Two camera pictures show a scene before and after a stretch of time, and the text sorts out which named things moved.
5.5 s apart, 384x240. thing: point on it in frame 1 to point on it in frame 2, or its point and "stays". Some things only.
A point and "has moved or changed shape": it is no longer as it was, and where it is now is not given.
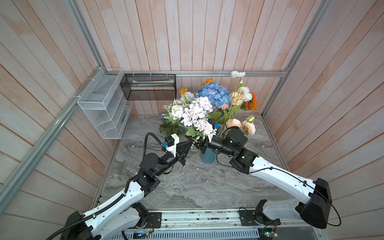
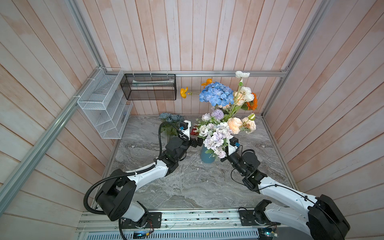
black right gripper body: [217, 145] to [234, 160]
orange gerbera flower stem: [253, 104] stays
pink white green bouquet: [187, 115] has moved or changed shape
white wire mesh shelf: [102, 103] stays
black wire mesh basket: [149, 86] stays
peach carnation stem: [247, 125] stays
